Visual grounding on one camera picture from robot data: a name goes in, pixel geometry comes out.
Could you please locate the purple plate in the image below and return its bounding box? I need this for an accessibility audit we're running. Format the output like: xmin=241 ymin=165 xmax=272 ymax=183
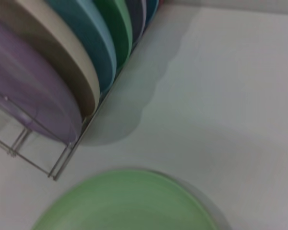
xmin=0 ymin=16 xmax=81 ymax=142

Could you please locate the clear wire plate rack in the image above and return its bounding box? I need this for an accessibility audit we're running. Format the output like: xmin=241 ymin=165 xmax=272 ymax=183
xmin=0 ymin=28 xmax=147 ymax=182

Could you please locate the light blue plate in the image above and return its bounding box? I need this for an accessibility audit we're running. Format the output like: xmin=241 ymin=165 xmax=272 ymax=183
xmin=44 ymin=0 xmax=118 ymax=93

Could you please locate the slate grey plate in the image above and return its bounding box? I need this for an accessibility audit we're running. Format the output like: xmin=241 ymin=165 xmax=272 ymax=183
xmin=124 ymin=0 xmax=147 ymax=45

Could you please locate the light green plate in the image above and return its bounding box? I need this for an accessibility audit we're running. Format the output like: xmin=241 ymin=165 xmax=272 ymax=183
xmin=30 ymin=167 xmax=231 ymax=230

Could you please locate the dark green plate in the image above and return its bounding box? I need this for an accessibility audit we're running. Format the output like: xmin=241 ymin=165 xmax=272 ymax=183
xmin=93 ymin=0 xmax=133 ymax=70

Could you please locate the beige plate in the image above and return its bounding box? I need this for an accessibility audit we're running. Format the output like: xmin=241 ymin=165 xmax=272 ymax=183
xmin=0 ymin=0 xmax=101 ymax=118

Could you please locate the dark blue plate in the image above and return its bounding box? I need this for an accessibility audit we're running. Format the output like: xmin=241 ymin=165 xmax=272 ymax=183
xmin=144 ymin=0 xmax=160 ymax=32

